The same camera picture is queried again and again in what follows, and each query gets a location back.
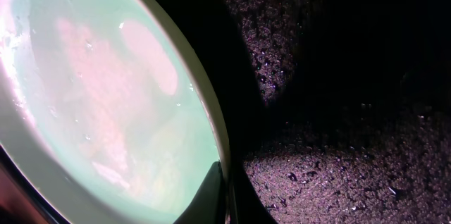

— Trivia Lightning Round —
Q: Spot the mint green plate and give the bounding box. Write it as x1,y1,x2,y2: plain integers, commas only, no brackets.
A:
1,0,230,223

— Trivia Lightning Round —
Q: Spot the round black serving tray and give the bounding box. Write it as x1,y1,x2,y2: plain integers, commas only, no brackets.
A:
1,0,450,223

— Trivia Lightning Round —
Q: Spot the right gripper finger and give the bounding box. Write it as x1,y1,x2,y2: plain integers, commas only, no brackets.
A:
174,161,226,224

